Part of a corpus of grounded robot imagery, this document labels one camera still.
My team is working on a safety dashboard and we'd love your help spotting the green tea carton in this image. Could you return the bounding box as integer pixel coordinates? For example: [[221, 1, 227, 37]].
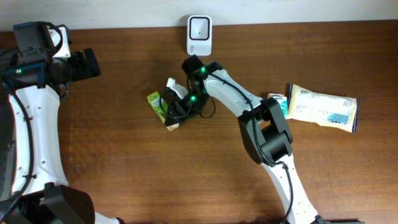
[[147, 91, 179, 131]]

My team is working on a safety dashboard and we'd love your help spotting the orange tissue pack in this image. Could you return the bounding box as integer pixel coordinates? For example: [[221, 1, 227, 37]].
[[267, 93, 285, 98]]

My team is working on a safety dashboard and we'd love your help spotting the teal tissue pack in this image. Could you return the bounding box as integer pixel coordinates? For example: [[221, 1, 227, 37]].
[[274, 97, 288, 118]]

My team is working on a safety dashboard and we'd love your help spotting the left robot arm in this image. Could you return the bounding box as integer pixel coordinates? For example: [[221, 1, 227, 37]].
[[1, 21, 121, 223]]

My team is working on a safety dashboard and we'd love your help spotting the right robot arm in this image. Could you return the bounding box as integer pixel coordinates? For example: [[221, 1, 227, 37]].
[[159, 55, 324, 223]]

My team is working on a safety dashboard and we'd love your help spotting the white barcode scanner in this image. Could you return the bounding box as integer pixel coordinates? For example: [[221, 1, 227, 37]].
[[187, 15, 213, 56]]

